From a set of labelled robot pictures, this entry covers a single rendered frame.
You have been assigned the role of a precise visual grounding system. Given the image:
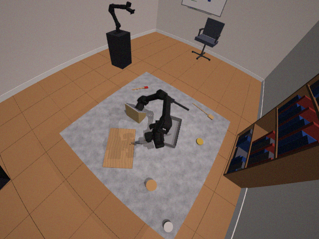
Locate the yellow flat disc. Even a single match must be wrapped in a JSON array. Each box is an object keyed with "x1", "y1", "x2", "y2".
[{"x1": 196, "y1": 138, "x2": 203, "y2": 145}]

